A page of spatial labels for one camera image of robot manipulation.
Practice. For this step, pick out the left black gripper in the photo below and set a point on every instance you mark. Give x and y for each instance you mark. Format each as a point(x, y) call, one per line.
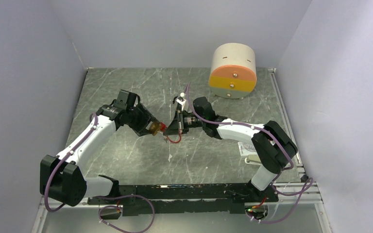
point(141, 129)

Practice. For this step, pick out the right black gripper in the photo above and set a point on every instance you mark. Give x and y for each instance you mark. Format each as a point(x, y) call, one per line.
point(174, 127)

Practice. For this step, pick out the red cable lock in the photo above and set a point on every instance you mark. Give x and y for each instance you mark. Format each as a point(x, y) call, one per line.
point(173, 136)

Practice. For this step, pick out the brass padlock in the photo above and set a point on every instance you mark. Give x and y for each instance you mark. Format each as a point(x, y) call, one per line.
point(156, 127)

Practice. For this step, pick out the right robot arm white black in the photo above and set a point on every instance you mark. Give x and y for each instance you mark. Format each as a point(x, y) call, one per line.
point(272, 145)

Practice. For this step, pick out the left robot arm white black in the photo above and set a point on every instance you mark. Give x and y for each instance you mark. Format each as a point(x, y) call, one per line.
point(61, 178)

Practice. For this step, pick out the white card package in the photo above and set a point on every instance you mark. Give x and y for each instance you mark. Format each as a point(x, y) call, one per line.
point(246, 149)

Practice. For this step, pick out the cylindrical drawer box orange yellow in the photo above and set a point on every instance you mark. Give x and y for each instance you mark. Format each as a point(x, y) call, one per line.
point(233, 71)

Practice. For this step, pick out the beige white stapler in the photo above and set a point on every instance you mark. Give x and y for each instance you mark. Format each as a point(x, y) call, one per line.
point(252, 160)

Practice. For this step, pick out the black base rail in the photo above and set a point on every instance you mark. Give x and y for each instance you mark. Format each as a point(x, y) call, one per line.
point(187, 198)

